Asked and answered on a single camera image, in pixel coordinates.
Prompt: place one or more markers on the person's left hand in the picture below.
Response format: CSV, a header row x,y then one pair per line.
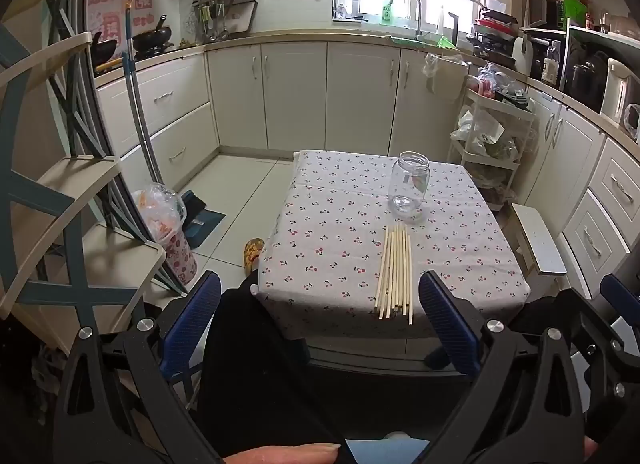
x,y
285,455

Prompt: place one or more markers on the white stool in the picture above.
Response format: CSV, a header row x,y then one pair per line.
x,y
540,244

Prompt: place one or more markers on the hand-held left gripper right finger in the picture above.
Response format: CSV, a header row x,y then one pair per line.
x,y
450,324

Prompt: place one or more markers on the clear glass jar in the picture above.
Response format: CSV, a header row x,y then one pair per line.
x,y
410,183

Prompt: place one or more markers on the beige and blue shelf rack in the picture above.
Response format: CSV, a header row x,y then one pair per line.
x,y
50,183

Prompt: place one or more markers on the yellow patterned slipper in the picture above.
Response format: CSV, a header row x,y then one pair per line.
x,y
252,254

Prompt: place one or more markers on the white electric kettle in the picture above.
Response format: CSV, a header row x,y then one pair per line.
x,y
614,93

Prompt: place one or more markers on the row of wooden chopsticks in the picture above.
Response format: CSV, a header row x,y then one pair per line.
x,y
395,274

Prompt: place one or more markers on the chrome kitchen faucet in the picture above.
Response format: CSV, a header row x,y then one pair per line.
x,y
417,8

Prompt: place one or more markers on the black pot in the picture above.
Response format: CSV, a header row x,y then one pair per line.
x,y
102,48

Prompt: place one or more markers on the hanging clear plastic bag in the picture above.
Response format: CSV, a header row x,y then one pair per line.
x,y
445,76

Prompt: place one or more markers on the black wok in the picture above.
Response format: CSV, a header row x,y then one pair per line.
x,y
152,36

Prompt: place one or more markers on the flower print trash bin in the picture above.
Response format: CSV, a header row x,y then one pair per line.
x,y
180,259

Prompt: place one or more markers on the cream door cabinet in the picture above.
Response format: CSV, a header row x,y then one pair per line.
x,y
295,93

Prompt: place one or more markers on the white plastic bag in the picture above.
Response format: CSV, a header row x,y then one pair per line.
x,y
475,133

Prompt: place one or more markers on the green dish soap bottle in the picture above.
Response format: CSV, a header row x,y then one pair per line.
x,y
386,11

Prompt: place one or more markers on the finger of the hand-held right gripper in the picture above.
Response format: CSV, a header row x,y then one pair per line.
x,y
621,294

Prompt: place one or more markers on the white plastic jug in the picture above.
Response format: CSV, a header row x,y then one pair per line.
x,y
522,58

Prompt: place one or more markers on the dark blue dustpan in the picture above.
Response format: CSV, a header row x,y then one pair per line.
x,y
200,224

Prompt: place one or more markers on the white rolling cart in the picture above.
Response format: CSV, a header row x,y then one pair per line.
x,y
500,106

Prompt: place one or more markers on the cherry print tablecloth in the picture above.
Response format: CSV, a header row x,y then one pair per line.
x,y
325,244

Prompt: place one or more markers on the clear plastic trash bag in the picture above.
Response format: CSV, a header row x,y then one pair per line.
x,y
157,209

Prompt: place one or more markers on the silver microwave oven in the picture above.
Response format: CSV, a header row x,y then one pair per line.
x,y
537,8

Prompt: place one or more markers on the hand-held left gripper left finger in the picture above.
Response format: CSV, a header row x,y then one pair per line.
x,y
190,319

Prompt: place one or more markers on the dish rack with pans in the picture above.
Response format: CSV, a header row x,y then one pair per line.
x,y
492,28

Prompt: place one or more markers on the black air fryer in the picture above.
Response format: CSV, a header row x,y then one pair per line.
x,y
585,78

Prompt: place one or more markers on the pink wall poster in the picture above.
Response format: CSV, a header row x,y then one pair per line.
x,y
107,18

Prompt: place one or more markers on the cream drawer cabinet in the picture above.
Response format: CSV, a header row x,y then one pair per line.
x,y
170,113

